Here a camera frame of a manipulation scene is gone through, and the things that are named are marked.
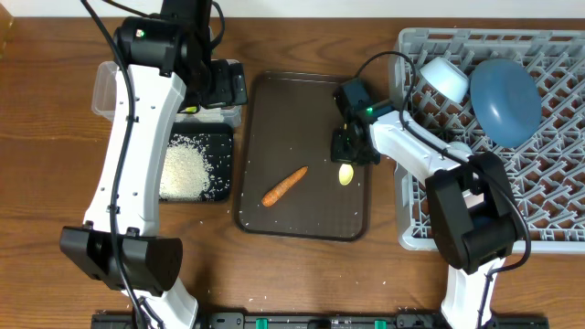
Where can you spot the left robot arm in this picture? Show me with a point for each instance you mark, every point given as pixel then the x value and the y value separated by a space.
pixel 162 64

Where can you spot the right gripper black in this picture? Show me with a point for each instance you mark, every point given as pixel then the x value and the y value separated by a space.
pixel 347 147

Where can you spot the black waste tray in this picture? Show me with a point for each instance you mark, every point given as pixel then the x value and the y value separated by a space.
pixel 219 137

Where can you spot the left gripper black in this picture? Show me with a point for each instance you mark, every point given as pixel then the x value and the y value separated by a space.
pixel 227 85

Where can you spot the yellow plastic spoon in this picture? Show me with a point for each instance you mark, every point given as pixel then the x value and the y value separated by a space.
pixel 345 174

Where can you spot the dark blue plate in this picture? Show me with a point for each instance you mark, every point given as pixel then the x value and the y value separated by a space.
pixel 505 101

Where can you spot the light blue bowl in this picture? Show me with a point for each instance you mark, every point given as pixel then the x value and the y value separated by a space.
pixel 446 78

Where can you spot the clear plastic bin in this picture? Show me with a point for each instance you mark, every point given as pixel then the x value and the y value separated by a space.
pixel 104 97

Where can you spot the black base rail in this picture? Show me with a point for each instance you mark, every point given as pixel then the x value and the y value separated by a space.
pixel 400 321

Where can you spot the light blue cup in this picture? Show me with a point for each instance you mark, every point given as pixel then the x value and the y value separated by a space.
pixel 459 147

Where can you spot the grey dishwasher rack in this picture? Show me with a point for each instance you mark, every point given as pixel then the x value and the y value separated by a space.
pixel 547 171

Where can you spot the brown serving tray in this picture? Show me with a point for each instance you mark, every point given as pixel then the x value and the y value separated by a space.
pixel 290 124

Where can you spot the white rice pile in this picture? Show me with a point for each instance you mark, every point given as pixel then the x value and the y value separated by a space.
pixel 185 171

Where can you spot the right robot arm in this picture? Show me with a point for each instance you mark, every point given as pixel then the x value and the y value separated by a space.
pixel 474 219

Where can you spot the orange carrot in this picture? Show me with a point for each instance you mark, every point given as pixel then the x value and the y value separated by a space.
pixel 276 193

